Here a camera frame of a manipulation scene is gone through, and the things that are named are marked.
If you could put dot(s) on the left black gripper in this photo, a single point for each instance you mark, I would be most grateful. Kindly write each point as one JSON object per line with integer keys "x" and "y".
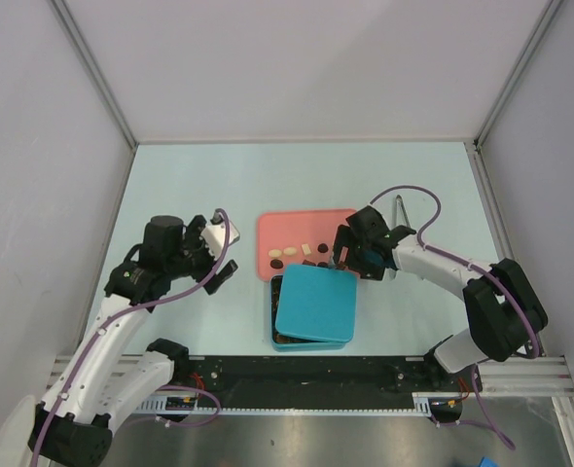
{"x": 193, "y": 234}

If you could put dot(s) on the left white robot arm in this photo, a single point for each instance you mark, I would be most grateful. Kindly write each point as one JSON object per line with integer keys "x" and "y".
{"x": 78, "y": 417}

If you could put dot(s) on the pink tray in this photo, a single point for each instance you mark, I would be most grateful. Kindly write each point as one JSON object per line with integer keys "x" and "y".
{"x": 282, "y": 229}

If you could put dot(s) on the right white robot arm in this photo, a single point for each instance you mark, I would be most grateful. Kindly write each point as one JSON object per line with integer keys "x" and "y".
{"x": 503, "y": 311}

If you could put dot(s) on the teal chocolate box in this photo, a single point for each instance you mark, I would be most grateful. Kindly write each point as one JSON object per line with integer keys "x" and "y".
{"x": 282, "y": 343}

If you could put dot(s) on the metal tongs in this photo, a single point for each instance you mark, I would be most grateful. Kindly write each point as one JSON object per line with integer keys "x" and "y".
{"x": 399, "y": 214}

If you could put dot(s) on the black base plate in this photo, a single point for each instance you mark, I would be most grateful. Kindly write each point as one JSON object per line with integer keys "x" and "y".
{"x": 322, "y": 375}

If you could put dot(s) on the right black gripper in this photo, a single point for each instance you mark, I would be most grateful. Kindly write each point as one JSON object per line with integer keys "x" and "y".
{"x": 346, "y": 237}

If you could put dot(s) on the white cable duct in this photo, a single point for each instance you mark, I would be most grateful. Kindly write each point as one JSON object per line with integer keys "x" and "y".
{"x": 386, "y": 404}

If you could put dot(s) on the teal box lid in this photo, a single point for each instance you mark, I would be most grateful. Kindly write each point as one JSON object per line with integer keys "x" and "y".
{"x": 316, "y": 304}

